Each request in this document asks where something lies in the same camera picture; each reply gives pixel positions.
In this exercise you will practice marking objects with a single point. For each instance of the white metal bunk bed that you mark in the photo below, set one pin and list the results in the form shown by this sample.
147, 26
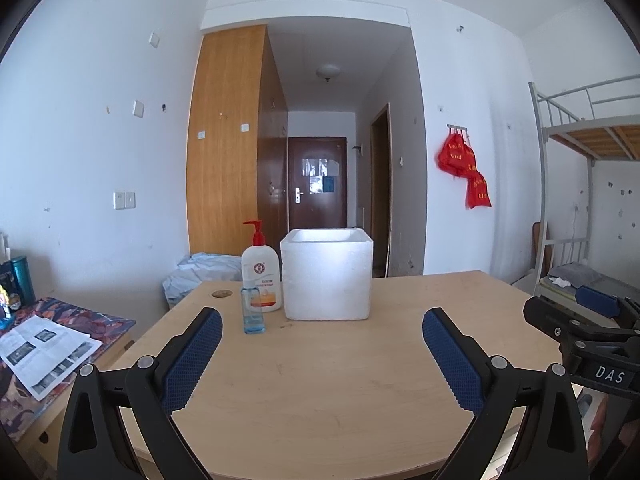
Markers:
542, 185

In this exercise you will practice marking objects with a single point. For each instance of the teal cup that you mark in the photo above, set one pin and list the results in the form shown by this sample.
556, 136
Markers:
24, 282

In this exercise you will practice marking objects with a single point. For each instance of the white crumpled cloth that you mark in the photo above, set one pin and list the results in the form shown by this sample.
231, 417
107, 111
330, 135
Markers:
560, 282

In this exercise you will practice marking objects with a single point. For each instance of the light wooden wardrobe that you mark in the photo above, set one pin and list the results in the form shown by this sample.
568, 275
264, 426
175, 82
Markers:
225, 160

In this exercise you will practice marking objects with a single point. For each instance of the white double wall socket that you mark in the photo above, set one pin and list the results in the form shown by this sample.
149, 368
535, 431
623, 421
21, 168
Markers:
124, 200

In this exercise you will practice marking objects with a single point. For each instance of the leaning wooden board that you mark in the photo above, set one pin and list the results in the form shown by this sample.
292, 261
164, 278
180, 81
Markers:
540, 250

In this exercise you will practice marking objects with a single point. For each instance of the cluster of small bottles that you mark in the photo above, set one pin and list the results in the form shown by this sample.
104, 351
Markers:
6, 305

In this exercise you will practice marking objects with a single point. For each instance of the grey blanket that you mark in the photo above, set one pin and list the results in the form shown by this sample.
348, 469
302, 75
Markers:
580, 272

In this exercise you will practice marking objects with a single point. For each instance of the round ceiling lamp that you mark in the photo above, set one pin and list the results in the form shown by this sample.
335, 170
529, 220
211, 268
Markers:
328, 72

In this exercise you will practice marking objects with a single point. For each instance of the white foam box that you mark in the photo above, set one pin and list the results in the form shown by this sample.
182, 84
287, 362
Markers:
325, 280

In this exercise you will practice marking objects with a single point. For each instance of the metal wall hook rack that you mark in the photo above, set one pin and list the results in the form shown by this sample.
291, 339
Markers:
457, 127

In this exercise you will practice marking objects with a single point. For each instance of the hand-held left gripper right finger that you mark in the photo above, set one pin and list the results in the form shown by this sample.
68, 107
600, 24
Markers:
452, 360

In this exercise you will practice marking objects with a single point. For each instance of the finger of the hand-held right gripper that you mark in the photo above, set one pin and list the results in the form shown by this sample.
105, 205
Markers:
597, 300
555, 320

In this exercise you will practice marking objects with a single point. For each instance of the brown side door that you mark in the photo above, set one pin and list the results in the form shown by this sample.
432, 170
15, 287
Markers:
380, 185

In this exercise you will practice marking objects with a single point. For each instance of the white wall switch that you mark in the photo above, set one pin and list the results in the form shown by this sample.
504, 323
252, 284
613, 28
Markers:
138, 109
154, 40

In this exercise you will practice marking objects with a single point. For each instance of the red cloth bag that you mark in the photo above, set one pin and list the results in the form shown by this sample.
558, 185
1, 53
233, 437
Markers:
480, 192
447, 155
466, 162

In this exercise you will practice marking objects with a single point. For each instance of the white pump bottle red pump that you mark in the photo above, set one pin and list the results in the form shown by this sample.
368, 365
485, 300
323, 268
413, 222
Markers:
262, 275

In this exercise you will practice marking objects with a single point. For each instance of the light blue plastic bag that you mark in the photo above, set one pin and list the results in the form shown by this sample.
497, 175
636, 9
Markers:
200, 270

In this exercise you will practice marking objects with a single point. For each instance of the printed paper leaflet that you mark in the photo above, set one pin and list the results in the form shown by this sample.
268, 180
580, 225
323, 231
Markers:
45, 350

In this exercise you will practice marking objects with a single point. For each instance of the dark brown entrance door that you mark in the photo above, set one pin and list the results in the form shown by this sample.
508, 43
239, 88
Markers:
320, 210

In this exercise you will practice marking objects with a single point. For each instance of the small clear blue sanitizer bottle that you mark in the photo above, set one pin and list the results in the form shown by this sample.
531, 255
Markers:
252, 317

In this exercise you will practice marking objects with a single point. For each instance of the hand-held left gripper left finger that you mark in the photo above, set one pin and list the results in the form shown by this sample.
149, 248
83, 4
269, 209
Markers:
192, 360

